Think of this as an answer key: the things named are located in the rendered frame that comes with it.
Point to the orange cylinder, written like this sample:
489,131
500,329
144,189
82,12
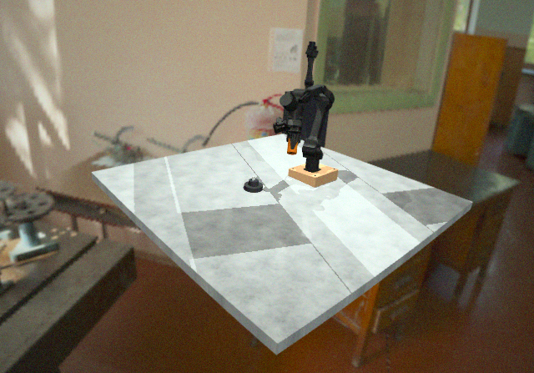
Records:
292,151

